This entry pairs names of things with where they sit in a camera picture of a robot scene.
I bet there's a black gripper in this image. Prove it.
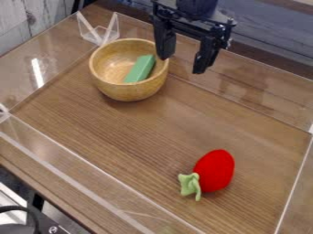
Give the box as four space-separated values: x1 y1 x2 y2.
151 0 235 74

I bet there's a red plush strawberry toy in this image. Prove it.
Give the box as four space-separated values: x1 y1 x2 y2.
178 149 235 201

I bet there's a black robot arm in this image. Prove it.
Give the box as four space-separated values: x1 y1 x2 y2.
150 0 236 74

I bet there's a green rectangular block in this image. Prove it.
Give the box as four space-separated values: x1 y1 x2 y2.
123 55 155 83

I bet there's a wooden bowl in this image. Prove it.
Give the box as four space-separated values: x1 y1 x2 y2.
88 38 170 101

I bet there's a clear acrylic corner bracket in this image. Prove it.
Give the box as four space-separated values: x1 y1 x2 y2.
76 12 120 47

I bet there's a clear acrylic tray wall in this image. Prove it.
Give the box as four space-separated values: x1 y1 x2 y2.
0 17 313 234

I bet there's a black cable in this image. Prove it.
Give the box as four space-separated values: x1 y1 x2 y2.
0 205 41 234

